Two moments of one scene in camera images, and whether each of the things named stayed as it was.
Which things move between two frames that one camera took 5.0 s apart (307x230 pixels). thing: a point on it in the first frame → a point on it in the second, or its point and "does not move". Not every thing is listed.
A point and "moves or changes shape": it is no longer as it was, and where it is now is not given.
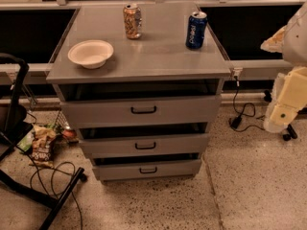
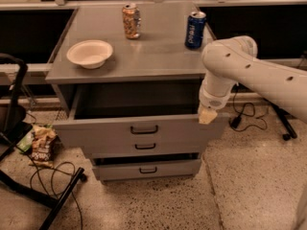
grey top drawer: x=195 y=109 moves or changes shape
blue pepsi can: x=196 y=30 does not move
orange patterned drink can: x=132 y=20 does not move
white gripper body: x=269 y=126 → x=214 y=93
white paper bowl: x=92 y=54 does not move
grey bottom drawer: x=147 y=170 does not move
